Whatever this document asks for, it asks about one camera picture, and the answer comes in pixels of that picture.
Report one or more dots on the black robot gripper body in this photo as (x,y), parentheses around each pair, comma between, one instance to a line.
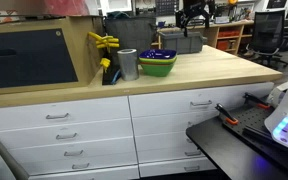
(197,10)

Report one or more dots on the wooden shelf desk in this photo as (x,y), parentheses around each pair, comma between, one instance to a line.
(210,31)

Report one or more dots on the dark grey fabric bag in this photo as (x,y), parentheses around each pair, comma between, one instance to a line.
(130,31)

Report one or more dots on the red plastic bowl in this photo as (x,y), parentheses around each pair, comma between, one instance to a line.
(149,63)

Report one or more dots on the green plastic bowl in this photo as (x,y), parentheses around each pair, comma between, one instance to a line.
(157,70)

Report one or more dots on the white drawer cabinet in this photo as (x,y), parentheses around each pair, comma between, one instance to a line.
(100,133)

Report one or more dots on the black mesh office chair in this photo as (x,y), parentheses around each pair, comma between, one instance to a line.
(267,31)

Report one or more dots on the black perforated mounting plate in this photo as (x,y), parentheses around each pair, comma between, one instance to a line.
(250,121)

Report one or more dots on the grey plastic bin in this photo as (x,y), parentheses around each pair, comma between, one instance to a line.
(182,42)

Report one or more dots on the black robot table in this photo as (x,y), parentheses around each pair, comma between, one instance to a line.
(224,153)

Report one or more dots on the yellow-green plastic bowl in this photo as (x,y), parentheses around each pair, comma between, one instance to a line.
(157,61)

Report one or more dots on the silver metal cylinder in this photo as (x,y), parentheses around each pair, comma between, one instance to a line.
(128,65)

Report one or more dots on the red storage bin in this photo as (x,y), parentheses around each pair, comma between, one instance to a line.
(229,33)
(222,45)

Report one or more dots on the wooden cabinet with dark panel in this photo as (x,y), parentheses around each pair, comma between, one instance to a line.
(30,56)

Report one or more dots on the red fabric item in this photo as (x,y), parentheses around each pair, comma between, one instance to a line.
(65,6)

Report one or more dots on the small yellow spring clamp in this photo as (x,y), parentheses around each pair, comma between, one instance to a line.
(105,63)

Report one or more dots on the blue plastic bowl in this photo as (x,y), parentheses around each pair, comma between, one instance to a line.
(157,54)

